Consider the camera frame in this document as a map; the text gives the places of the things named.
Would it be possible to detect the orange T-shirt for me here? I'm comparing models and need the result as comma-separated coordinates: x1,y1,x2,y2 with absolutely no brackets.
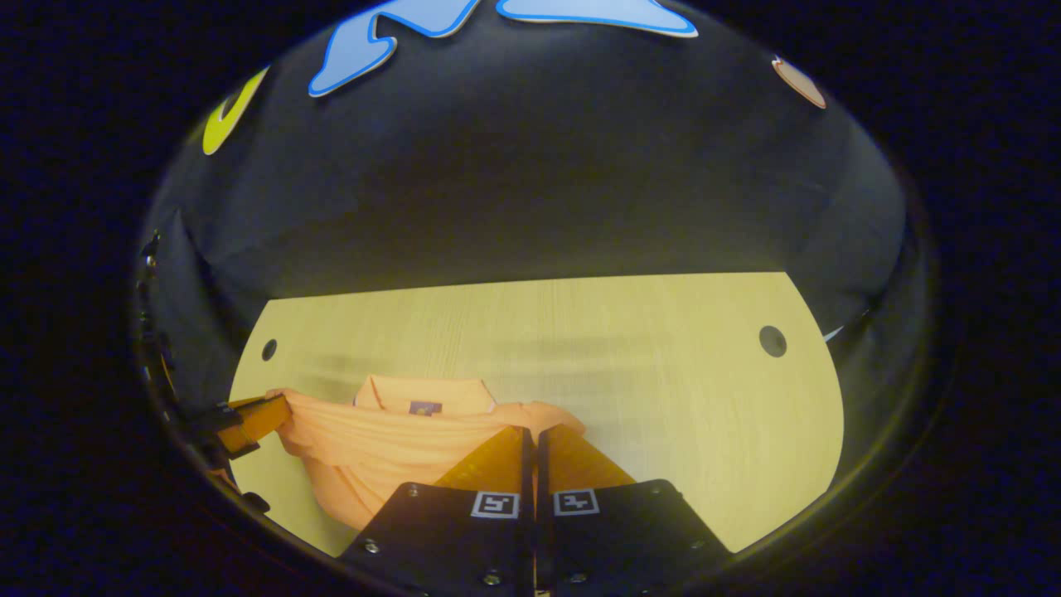
267,375,585,531

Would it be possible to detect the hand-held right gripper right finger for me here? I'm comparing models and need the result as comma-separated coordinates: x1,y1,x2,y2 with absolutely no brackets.
537,425,734,597

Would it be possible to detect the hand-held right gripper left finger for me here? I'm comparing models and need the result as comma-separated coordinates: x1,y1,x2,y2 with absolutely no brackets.
340,425,535,597

